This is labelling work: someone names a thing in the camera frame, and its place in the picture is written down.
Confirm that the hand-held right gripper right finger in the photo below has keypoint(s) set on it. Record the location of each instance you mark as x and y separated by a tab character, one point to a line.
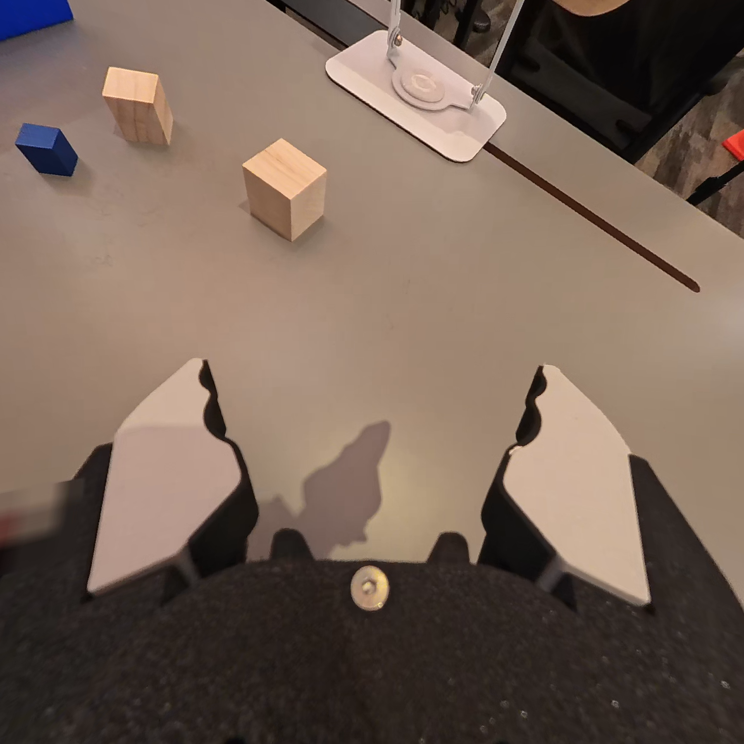
581	494

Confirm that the blue plastic bin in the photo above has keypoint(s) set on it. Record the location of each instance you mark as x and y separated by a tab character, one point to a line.
29	14

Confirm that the black stand leg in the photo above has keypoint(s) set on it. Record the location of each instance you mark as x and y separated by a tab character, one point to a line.
715	185

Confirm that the white mount plate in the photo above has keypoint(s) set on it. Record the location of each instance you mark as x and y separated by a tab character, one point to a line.
372	75

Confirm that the blue wooden cube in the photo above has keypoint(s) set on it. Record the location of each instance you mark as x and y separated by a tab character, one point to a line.
46	148

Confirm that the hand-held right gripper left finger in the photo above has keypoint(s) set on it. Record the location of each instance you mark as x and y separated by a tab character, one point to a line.
163	488

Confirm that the medium natural wooden cube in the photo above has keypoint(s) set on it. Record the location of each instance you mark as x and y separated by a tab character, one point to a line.
136	104

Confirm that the orange-red floor marker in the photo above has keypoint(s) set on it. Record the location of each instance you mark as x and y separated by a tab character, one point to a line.
735	145

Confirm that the large natural wooden cube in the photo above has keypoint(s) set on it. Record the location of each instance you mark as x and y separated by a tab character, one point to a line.
285	186

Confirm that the black office chair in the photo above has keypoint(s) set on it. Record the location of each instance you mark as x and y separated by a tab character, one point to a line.
610	87

